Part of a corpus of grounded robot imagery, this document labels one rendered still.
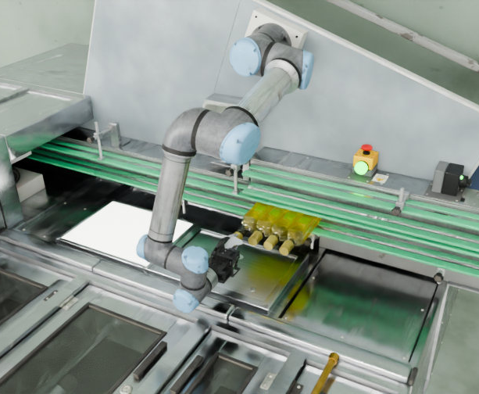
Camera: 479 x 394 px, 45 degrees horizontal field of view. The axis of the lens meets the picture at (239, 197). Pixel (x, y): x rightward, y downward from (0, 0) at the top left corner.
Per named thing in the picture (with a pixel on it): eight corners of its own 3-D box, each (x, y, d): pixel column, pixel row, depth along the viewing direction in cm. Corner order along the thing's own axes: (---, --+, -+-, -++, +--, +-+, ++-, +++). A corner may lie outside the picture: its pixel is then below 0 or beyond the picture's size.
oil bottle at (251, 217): (266, 205, 221) (239, 232, 205) (265, 192, 218) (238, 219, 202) (279, 208, 219) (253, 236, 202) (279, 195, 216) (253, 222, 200)
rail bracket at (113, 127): (122, 143, 256) (88, 163, 239) (117, 107, 248) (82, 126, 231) (130, 145, 254) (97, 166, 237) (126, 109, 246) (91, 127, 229)
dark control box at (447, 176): (436, 180, 198) (430, 191, 191) (439, 159, 194) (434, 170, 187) (461, 185, 194) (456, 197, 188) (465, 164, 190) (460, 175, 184)
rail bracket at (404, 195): (399, 195, 193) (388, 214, 183) (402, 176, 189) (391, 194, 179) (412, 198, 191) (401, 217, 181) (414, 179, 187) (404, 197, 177)
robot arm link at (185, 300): (194, 299, 163) (191, 320, 168) (213, 277, 172) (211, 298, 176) (170, 287, 166) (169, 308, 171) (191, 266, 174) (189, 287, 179)
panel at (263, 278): (112, 204, 248) (56, 245, 222) (112, 198, 246) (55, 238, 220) (309, 260, 210) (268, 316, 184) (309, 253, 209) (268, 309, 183)
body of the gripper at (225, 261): (241, 268, 188) (223, 289, 179) (218, 261, 192) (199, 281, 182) (241, 248, 184) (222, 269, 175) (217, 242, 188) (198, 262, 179)
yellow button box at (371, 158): (358, 164, 209) (352, 173, 203) (360, 145, 205) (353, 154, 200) (377, 168, 206) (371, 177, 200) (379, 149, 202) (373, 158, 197)
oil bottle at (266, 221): (279, 208, 219) (254, 236, 202) (280, 195, 216) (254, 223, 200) (293, 212, 216) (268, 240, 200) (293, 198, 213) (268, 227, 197)
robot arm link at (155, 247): (159, 98, 152) (127, 262, 168) (196, 111, 148) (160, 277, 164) (181, 95, 162) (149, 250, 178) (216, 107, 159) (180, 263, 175)
